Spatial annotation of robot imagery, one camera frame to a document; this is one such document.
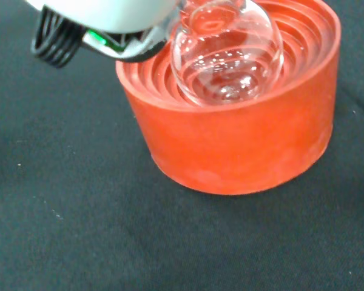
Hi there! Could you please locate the black bench cloth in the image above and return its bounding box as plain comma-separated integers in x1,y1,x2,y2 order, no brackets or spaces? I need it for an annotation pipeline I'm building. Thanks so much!
0,0,364,291

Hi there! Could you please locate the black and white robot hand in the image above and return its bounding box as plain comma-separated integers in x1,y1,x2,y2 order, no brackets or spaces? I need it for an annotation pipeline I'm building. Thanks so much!
30,0,186,69

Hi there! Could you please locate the red ridged flask stand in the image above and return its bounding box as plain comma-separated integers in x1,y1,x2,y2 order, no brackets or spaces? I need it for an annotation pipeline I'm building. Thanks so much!
115,0,342,196

